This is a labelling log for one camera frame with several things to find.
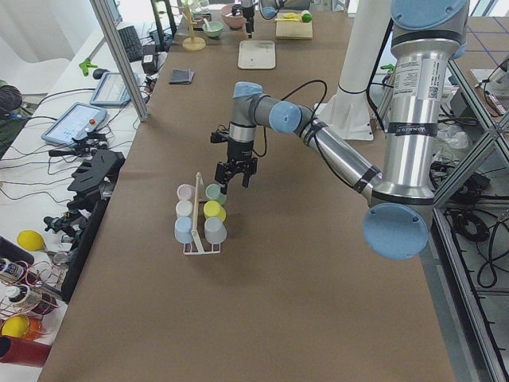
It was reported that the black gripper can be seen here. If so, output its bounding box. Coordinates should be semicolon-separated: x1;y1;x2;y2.
215;140;258;195
240;0;255;38

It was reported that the grey folded cloth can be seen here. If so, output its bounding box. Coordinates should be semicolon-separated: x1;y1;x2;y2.
169;68;195;84

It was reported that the black tool stand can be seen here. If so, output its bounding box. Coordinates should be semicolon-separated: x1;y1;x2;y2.
44;150;126;303

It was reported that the green cup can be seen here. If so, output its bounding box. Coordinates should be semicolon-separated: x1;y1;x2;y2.
205;183;227;205

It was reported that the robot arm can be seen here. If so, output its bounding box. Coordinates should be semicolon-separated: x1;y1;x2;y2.
211;1;469;259
238;0;311;38

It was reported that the green bowl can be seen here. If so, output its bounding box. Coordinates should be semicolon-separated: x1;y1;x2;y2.
202;21;223;38

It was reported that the yellow lemon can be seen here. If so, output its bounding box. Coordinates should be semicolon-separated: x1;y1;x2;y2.
17;230;45;251

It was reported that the green lime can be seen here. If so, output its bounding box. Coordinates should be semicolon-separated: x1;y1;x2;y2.
301;10;313;23

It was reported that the yellow cup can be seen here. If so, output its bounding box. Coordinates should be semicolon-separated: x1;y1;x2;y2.
203;200;227;222

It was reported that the pale blue-white cup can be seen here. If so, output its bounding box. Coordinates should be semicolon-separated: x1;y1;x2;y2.
204;216;227;244

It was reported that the light blue cup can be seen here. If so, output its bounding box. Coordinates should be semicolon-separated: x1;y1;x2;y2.
174;216;193;244

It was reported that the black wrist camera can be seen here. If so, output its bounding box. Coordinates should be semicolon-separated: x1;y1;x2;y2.
210;129;230;144

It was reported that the near teach pendant tablet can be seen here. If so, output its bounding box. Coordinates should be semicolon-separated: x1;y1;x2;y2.
41;103;107;146

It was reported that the wooden cutting board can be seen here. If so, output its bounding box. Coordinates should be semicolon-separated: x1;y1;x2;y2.
275;21;313;40

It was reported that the copper wire bottle rack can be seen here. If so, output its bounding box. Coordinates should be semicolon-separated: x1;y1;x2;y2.
1;258;64;342

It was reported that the aluminium frame post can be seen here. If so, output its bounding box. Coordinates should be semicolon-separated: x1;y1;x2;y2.
90;0;149;122

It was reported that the cream white cup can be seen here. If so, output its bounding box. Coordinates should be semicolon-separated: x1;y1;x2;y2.
175;200;194;217

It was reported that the white wire cup rack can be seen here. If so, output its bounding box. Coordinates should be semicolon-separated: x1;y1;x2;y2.
183;171;222;255

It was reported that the far teach pendant tablet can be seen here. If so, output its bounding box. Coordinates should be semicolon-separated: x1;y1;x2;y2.
89;72;130;107

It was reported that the cream rabbit tray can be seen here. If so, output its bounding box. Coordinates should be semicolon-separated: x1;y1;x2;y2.
237;40;276;70

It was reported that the wooden cup tree stand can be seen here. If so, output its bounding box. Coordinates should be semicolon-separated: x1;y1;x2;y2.
182;1;206;52

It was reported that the pink cup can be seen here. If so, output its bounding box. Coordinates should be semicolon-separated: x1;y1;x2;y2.
177;184;196;201

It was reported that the teach pendant tablet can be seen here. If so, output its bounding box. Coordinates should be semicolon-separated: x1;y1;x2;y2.
89;72;130;107
41;103;107;146

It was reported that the pink bowl with ice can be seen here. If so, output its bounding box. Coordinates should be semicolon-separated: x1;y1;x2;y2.
220;4;246;29

